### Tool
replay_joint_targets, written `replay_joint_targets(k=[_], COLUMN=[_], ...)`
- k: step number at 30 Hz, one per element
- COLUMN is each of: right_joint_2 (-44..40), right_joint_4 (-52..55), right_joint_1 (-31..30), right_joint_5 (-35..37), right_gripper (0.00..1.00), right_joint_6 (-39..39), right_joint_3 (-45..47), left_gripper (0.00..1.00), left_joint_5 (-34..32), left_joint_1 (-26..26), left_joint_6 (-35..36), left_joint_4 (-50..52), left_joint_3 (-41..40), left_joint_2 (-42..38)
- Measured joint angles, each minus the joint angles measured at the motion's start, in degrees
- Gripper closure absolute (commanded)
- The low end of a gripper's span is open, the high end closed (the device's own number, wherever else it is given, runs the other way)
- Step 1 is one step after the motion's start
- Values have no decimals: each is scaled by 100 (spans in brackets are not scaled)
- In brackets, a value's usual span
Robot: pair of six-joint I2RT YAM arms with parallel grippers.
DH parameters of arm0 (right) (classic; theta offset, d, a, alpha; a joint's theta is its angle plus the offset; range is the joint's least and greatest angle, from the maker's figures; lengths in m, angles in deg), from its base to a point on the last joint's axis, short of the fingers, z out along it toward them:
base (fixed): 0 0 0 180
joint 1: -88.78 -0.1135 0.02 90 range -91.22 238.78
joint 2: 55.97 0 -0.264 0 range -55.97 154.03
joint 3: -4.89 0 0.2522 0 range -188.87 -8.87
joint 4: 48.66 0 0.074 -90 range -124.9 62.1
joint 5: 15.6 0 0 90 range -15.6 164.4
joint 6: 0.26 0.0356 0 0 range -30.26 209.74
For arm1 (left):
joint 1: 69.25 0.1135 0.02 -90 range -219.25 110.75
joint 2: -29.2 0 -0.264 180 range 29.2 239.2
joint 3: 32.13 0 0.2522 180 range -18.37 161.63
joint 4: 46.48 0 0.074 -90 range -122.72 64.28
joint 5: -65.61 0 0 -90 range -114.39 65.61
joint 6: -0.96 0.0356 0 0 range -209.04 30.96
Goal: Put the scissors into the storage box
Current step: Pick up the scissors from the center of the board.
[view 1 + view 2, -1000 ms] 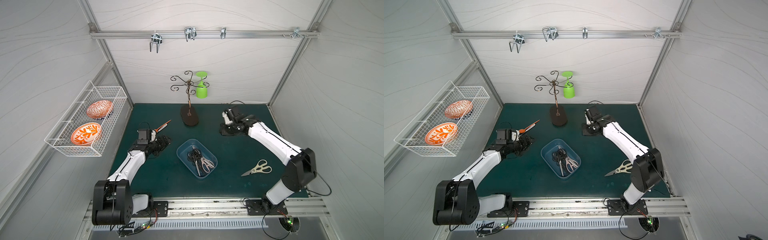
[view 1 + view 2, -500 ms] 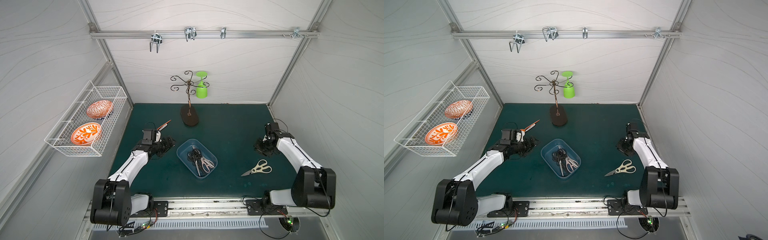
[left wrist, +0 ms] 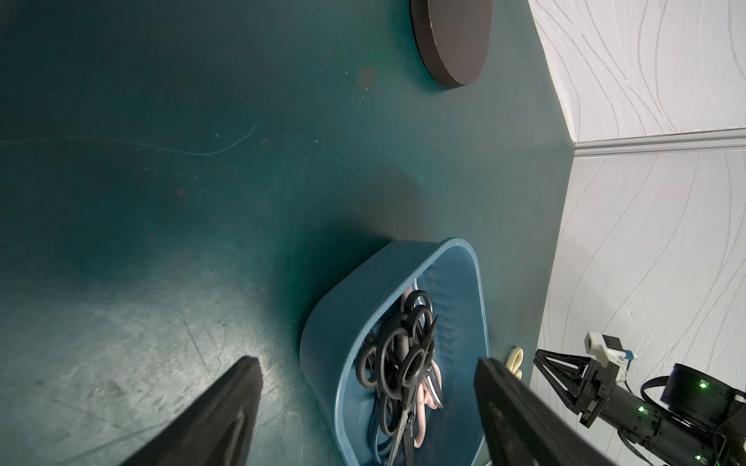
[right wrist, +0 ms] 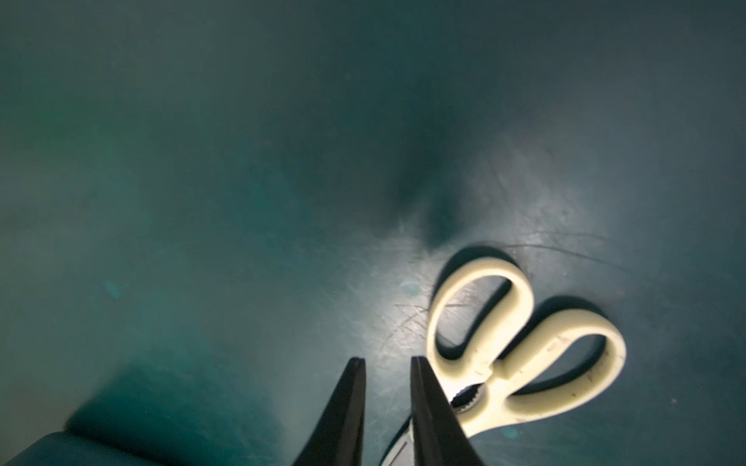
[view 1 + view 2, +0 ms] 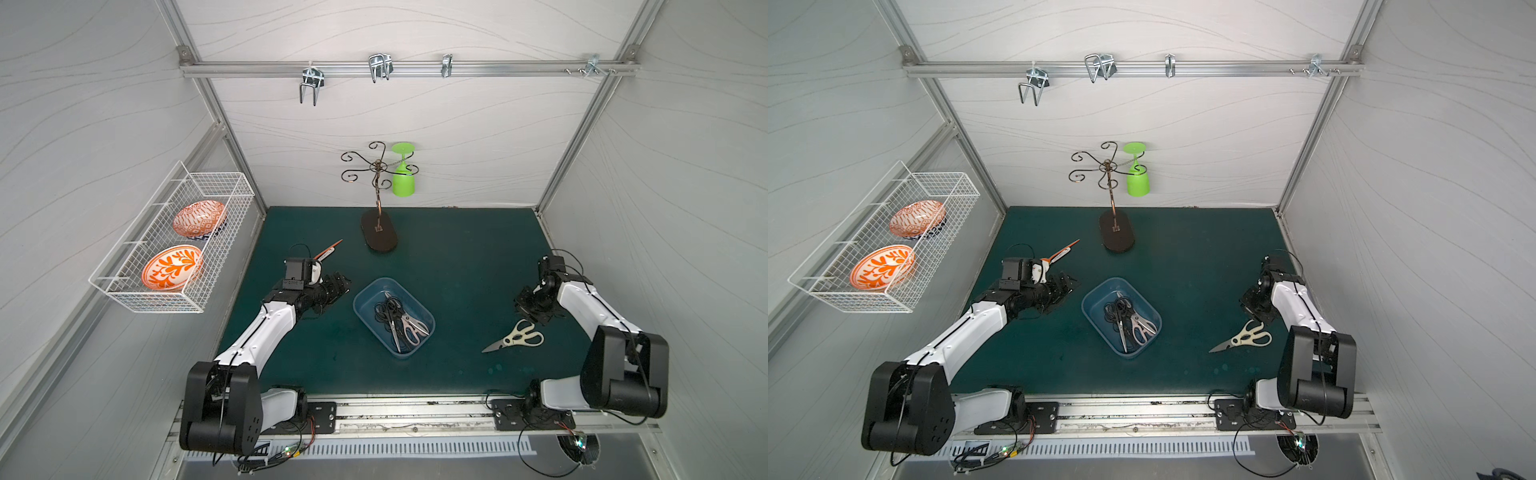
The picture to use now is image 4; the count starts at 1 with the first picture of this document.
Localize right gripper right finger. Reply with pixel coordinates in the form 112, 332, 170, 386
410, 356, 483, 466

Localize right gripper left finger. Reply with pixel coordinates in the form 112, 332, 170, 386
293, 357, 366, 466

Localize cream handled kitchen scissors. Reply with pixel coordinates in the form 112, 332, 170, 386
381, 256, 627, 466

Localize blue plastic storage box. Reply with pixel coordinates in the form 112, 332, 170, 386
6, 432, 167, 466

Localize green table mat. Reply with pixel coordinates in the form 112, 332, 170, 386
1, 1, 745, 465

